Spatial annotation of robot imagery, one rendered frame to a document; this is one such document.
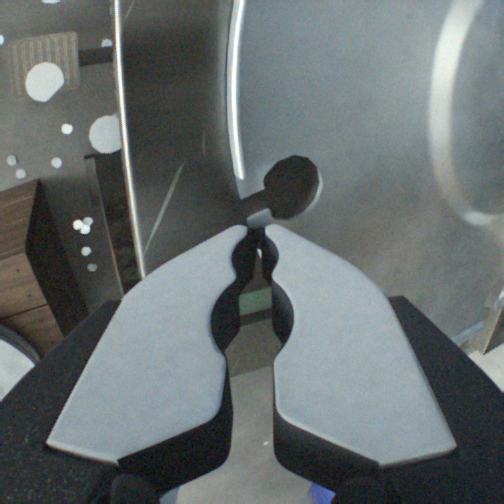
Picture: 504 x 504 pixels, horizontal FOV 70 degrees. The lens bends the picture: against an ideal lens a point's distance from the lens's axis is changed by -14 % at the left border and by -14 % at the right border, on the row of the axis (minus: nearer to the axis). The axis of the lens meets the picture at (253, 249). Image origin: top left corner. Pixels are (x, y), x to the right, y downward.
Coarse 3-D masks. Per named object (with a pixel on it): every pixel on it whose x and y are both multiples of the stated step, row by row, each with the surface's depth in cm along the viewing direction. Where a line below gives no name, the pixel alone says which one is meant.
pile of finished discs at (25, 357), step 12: (0, 324) 54; (0, 336) 52; (12, 336) 54; (0, 348) 53; (12, 348) 54; (24, 348) 56; (0, 360) 54; (12, 360) 55; (24, 360) 55; (36, 360) 58; (0, 372) 54; (12, 372) 55; (24, 372) 56; (0, 384) 55; (12, 384) 56; (0, 396) 56
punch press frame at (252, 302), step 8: (112, 40) 59; (112, 48) 60; (112, 56) 61; (240, 296) 32; (248, 296) 33; (256, 296) 33; (264, 296) 34; (240, 304) 33; (248, 304) 33; (256, 304) 34; (264, 304) 34; (240, 312) 33; (248, 312) 34
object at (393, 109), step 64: (256, 0) 10; (320, 0) 11; (384, 0) 11; (448, 0) 12; (256, 64) 11; (320, 64) 12; (384, 64) 12; (448, 64) 13; (256, 128) 12; (320, 128) 13; (384, 128) 14; (448, 128) 14; (320, 192) 14; (384, 192) 15; (448, 192) 16; (384, 256) 17; (448, 256) 19; (448, 320) 22
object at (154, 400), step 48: (240, 240) 11; (144, 288) 9; (192, 288) 9; (240, 288) 11; (144, 336) 8; (192, 336) 8; (96, 384) 6; (144, 384) 7; (192, 384) 7; (96, 432) 6; (144, 432) 6; (192, 432) 6; (192, 480) 6
